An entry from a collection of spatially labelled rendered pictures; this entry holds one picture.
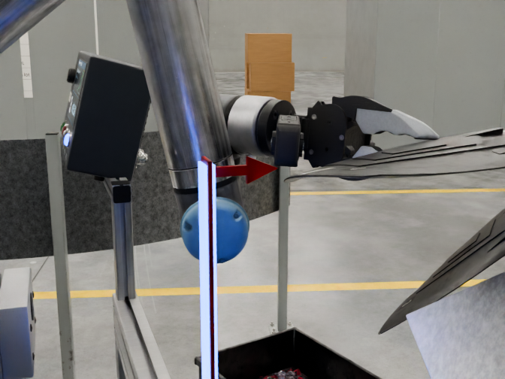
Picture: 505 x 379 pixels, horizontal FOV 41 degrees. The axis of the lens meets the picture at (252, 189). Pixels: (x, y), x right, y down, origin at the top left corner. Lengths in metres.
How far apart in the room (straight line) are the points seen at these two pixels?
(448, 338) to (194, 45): 0.40
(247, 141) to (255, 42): 7.82
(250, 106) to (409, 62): 6.03
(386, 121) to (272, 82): 7.96
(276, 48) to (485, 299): 8.03
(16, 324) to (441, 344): 0.46
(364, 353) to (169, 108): 2.24
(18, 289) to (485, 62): 6.47
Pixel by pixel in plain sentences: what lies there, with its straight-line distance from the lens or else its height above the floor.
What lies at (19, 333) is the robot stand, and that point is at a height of 0.96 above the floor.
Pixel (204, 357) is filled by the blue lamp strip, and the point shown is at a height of 1.01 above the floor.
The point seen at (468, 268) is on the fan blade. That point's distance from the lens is 0.84.
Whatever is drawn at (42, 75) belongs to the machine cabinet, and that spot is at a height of 0.86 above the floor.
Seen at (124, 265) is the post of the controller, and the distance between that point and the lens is 1.13.
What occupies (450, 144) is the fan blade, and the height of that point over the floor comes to 1.19.
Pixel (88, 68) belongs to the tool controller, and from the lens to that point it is 1.11.
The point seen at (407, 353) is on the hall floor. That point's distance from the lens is 2.90.
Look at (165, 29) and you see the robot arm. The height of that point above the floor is 1.30.
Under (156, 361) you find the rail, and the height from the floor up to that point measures 0.86.
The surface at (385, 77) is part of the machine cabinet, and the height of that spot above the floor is 0.83.
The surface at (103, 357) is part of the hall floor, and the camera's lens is 2.86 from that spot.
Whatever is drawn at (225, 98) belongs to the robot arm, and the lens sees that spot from 0.85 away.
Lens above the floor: 1.30
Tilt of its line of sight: 14 degrees down
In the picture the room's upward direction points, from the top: straight up
